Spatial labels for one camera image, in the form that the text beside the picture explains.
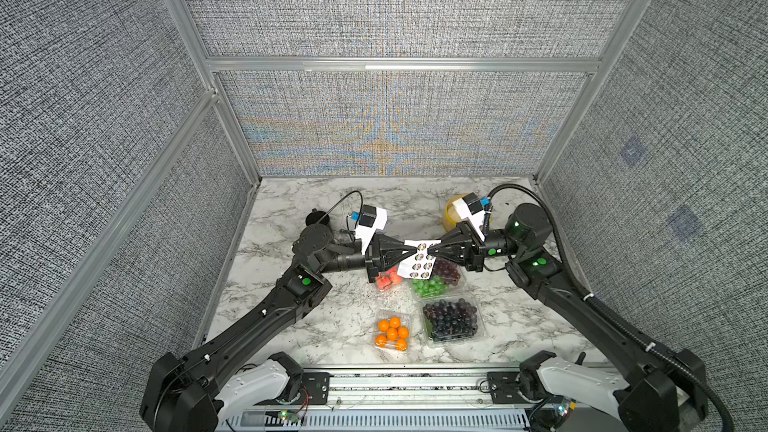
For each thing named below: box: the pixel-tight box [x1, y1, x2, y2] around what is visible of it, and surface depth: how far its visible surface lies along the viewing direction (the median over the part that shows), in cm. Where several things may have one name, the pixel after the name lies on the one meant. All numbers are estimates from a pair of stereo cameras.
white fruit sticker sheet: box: [397, 240, 442, 280], surface depth 63 cm
